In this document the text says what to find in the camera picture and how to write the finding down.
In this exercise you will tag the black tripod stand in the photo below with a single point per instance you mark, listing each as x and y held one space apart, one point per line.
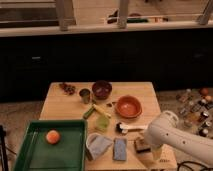
3 154

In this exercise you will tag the orange ball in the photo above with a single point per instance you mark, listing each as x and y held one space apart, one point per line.
53 137

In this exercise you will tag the grey folded cloth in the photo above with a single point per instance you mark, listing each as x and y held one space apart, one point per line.
97 145

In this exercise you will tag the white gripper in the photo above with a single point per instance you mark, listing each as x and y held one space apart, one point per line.
156 153

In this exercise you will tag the red orange bowl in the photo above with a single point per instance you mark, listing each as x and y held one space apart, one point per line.
128 107

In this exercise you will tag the dark maroon bowl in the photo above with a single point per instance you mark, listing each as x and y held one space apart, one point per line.
101 89

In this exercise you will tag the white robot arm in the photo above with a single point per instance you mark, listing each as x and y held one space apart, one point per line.
163 130

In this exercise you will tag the blue sponge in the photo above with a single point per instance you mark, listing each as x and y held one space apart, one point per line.
119 149

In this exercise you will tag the green plastic tray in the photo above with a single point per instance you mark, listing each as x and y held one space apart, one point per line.
36 154

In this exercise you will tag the brown grape bunch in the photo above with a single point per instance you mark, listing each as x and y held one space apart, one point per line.
67 88

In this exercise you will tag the green plastic piece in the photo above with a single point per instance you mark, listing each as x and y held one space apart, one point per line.
102 123

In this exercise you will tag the green cucumber stick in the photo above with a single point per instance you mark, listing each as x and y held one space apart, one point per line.
88 113

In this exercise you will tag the wooden board eraser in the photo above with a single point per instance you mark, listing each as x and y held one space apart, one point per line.
141 146

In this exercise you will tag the small metal cup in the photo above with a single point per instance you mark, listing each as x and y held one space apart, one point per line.
85 95

